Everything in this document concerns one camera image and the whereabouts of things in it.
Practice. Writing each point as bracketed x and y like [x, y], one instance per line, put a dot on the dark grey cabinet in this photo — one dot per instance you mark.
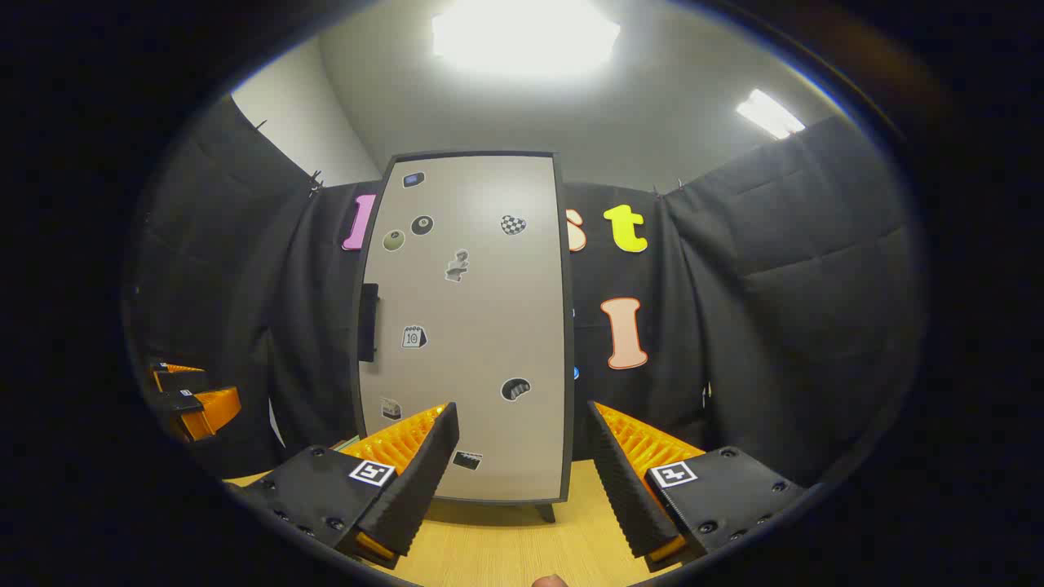
[568, 367]

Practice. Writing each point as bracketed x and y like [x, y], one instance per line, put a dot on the black backdrop cloth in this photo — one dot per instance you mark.
[775, 285]

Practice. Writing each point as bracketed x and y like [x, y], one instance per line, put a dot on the beige cabinet door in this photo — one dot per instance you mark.
[481, 326]

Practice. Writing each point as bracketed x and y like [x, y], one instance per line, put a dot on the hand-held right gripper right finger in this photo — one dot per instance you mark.
[624, 497]

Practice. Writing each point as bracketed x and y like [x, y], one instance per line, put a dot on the ceiling light panel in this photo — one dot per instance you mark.
[526, 37]
[769, 114]

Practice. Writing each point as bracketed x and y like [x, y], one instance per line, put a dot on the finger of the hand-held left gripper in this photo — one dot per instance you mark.
[175, 381]
[189, 403]

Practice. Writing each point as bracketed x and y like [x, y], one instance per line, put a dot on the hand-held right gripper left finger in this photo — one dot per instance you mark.
[424, 481]

